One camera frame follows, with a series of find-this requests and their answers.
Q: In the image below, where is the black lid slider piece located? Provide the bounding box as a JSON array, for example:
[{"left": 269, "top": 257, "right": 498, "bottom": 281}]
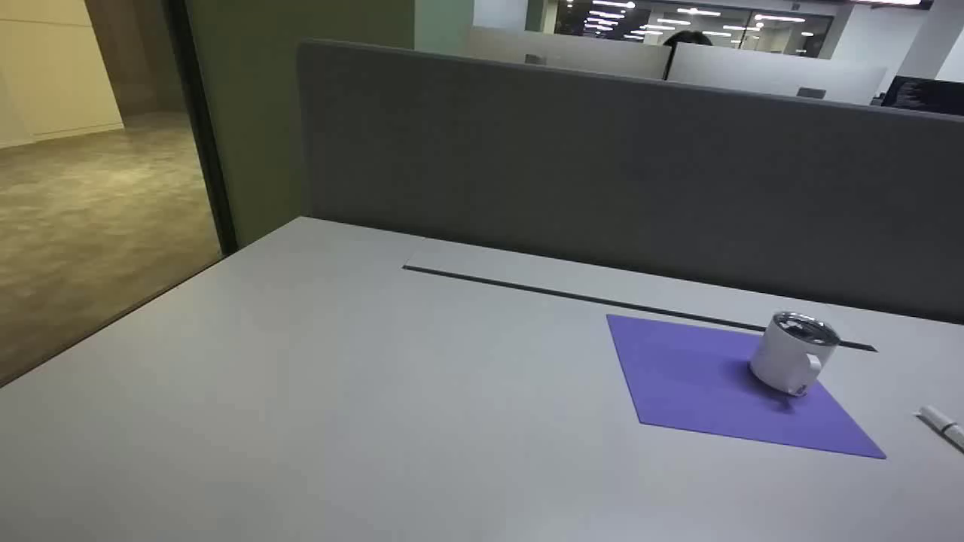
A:
[{"left": 775, "top": 312, "right": 839, "bottom": 349}]

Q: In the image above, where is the white marker pen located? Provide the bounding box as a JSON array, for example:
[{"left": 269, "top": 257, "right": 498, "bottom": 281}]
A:
[{"left": 917, "top": 402, "right": 964, "bottom": 453}]

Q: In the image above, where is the purple rectangular mat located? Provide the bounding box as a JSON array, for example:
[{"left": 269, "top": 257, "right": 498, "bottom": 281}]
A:
[{"left": 605, "top": 312, "right": 888, "bottom": 464}]

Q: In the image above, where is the grey fabric desk partition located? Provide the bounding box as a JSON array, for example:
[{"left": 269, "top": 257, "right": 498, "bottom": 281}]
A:
[{"left": 297, "top": 39, "right": 964, "bottom": 324}]

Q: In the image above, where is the dark computer monitor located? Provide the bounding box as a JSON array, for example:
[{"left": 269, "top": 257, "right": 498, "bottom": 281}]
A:
[{"left": 879, "top": 71, "right": 964, "bottom": 118}]

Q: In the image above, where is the dark door frame post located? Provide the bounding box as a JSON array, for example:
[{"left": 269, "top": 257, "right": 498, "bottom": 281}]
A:
[{"left": 164, "top": 0, "right": 240, "bottom": 257}]

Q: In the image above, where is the small metal cup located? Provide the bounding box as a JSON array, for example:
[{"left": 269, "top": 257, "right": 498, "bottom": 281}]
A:
[{"left": 746, "top": 311, "right": 845, "bottom": 401}]

